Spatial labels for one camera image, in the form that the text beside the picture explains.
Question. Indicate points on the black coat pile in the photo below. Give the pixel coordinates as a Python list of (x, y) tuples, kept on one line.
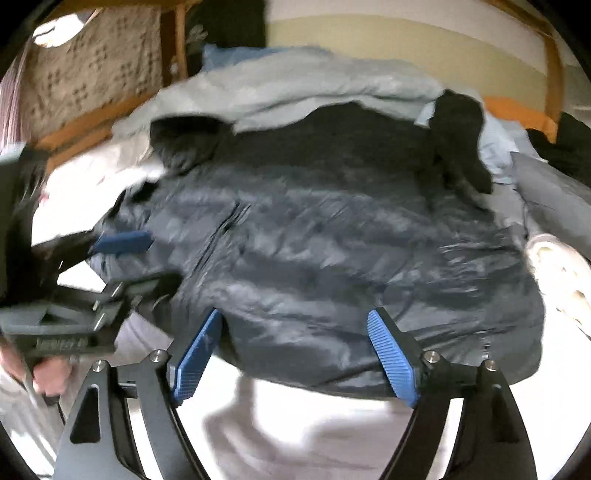
[(571, 151)]

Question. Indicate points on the light blue grey duvet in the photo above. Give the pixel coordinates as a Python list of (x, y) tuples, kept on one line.
[(282, 88)]

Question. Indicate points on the patterned beige curtain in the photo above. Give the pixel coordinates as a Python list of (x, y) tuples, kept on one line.
[(116, 56)]

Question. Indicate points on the person's left hand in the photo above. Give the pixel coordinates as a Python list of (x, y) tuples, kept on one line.
[(50, 377)]

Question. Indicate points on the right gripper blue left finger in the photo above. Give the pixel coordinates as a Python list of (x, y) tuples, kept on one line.
[(190, 352)]

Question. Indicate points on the cream folded garment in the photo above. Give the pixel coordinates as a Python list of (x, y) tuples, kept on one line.
[(563, 277)]

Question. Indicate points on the grey folded garment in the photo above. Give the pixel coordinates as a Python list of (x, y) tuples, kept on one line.
[(559, 204)]

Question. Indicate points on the blue pillow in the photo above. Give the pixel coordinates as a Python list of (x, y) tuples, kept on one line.
[(214, 57)]

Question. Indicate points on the orange pillow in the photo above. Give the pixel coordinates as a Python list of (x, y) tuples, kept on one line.
[(508, 109)]

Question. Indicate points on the black hanging garment bag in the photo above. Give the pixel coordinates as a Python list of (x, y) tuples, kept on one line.
[(224, 24)]

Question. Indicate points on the black puffer down jacket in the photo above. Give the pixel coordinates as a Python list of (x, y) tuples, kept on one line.
[(296, 233)]

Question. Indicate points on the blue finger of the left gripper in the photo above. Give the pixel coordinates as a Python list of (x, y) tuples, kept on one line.
[(122, 243)]

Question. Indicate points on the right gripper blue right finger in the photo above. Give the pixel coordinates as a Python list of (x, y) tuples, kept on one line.
[(399, 353)]

